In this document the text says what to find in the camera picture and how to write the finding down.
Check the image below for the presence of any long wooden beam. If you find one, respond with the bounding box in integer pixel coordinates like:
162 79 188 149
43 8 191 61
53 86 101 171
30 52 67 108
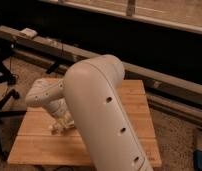
0 25 202 121

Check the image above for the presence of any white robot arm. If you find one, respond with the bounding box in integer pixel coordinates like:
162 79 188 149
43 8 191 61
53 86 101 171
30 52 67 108
26 55 153 171

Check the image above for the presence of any blue bin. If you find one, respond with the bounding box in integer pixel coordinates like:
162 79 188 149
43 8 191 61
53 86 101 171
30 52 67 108
193 150 202 171

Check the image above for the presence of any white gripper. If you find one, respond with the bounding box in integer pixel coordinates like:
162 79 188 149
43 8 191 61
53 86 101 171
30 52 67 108
48 107 75 130

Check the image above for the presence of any white plastic bottle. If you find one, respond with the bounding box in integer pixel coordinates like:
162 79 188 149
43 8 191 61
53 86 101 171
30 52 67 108
49 124 65 135

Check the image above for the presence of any small white box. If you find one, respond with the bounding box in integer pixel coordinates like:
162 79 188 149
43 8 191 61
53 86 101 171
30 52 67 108
20 28 37 38

